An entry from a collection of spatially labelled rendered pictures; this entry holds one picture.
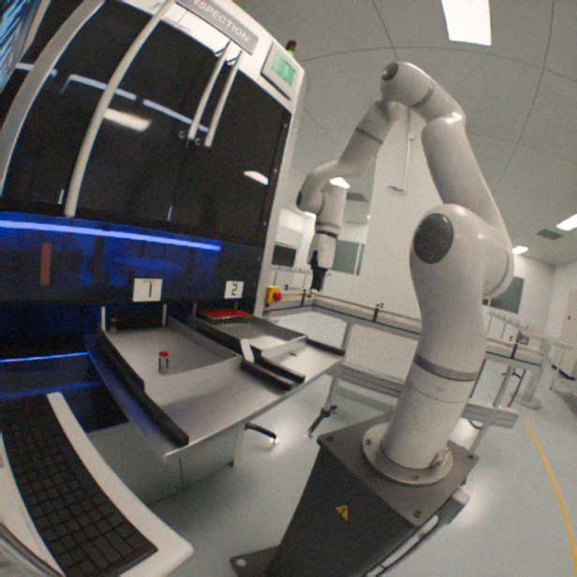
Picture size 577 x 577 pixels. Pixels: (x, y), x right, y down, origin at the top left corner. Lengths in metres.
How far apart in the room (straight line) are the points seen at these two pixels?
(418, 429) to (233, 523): 1.05
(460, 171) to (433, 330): 0.26
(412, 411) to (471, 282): 0.21
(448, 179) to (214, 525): 1.41
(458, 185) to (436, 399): 0.34
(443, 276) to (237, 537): 1.23
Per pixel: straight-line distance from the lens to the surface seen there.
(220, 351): 0.67
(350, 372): 1.73
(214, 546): 1.25
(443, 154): 0.47
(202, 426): 0.43
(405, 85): 0.57
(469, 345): 0.38
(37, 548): 0.43
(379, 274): 2.20
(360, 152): 0.73
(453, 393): 0.40
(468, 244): 0.32
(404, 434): 0.44
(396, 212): 2.27
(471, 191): 0.46
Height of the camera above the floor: 1.16
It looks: 7 degrees down
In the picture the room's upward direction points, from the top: 11 degrees clockwise
